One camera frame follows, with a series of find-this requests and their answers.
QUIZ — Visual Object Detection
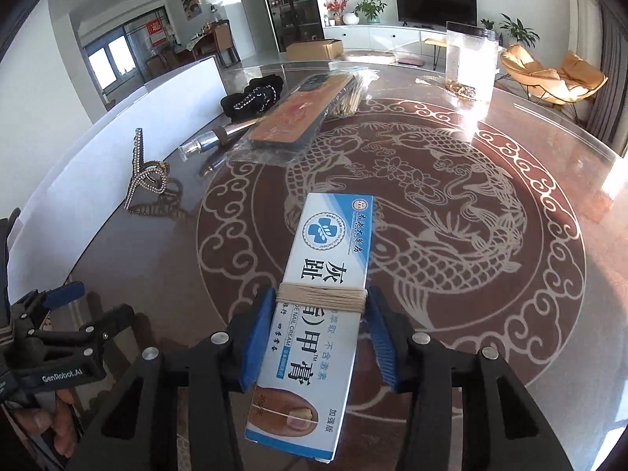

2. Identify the black scrunchie with beads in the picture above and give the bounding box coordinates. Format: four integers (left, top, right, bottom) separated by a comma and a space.
220, 75, 284, 122

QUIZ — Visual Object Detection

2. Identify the white floor air conditioner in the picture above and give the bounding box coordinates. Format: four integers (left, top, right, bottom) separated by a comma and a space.
568, 0, 602, 68

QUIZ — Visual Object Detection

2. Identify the orange phone case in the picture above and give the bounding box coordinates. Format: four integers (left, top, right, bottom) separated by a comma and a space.
229, 72, 359, 166

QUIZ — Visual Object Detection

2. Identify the brown spray bottle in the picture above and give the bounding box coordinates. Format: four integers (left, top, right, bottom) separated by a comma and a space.
178, 118, 260, 162

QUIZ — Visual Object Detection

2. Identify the orange lounge chair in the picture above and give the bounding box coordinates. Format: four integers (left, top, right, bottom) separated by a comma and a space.
500, 44, 608, 105

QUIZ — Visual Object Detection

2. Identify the dark glass display cabinet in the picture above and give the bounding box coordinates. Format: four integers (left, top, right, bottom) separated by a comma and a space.
267, 0, 323, 52

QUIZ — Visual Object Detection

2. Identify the leafy floor plant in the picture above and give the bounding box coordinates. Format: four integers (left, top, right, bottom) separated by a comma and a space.
499, 14, 540, 48

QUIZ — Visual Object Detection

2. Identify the grey curtain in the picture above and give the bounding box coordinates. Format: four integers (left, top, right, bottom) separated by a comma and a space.
586, 2, 627, 156

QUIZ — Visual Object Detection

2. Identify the white tv cabinet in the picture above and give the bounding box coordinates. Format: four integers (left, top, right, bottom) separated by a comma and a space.
323, 24, 448, 57

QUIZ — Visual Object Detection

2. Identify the black flat television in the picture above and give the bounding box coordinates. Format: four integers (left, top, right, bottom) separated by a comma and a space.
396, 0, 477, 27

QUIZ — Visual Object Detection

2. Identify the white cardboard sorting box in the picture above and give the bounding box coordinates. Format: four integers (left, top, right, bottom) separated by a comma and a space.
7, 57, 226, 302

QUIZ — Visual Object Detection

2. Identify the red flower vase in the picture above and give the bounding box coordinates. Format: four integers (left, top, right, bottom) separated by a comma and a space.
323, 0, 349, 26

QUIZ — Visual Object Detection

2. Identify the left hand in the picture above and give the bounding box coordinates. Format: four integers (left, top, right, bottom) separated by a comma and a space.
14, 389, 77, 458

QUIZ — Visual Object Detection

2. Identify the blue white ointment box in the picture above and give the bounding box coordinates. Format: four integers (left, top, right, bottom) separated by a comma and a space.
245, 192, 375, 462

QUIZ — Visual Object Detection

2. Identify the pearl gold hair claw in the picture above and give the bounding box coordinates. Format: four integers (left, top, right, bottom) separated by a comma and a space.
122, 128, 170, 212

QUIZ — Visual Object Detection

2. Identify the green potted plant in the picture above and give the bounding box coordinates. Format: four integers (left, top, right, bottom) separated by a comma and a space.
354, 0, 387, 24

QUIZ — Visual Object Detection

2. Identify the cardboard shipping box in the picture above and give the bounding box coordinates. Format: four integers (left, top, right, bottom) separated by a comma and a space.
287, 39, 344, 62

